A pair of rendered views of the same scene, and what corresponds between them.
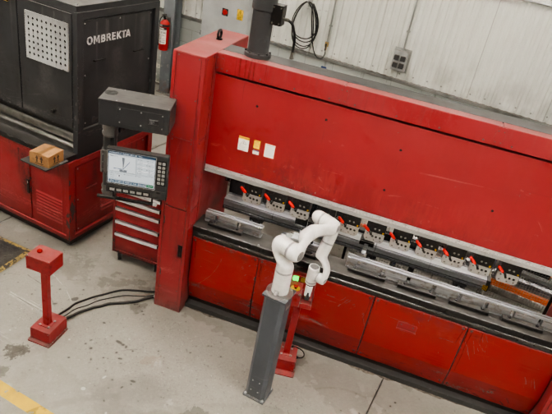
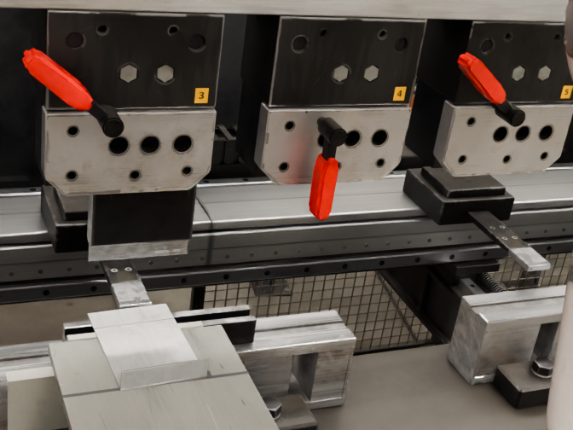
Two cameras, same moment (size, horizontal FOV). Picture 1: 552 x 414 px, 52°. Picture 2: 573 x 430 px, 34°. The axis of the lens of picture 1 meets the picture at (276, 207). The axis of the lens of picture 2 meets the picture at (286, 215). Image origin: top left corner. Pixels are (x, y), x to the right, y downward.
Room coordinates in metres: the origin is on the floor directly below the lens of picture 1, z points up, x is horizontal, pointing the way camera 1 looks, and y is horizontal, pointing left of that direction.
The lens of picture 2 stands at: (3.16, 0.16, 1.55)
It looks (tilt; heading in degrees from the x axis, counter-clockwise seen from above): 27 degrees down; 322
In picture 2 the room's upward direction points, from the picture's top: 8 degrees clockwise
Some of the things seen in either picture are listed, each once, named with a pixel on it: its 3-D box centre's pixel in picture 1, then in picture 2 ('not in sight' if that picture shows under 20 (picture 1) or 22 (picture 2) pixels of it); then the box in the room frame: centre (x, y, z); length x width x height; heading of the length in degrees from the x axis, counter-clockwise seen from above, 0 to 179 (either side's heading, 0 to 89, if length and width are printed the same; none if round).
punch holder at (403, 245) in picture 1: (401, 237); not in sight; (3.70, -0.98, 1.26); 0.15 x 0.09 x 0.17; 78
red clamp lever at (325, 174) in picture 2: not in sight; (323, 168); (3.78, -0.36, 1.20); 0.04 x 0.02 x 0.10; 168
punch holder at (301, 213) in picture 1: (301, 207); (124, 90); (3.88, -0.20, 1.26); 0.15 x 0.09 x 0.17; 78
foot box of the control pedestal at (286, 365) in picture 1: (284, 359); not in sight; (3.44, -0.31, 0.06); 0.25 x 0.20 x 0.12; 176
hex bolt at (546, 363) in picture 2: not in sight; (543, 366); (3.71, -0.70, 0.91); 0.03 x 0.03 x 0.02
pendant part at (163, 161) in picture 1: (138, 171); not in sight; (3.65, 1.04, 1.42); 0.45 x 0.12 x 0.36; 93
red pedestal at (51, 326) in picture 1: (46, 294); not in sight; (3.28, 1.60, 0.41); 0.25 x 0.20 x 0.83; 168
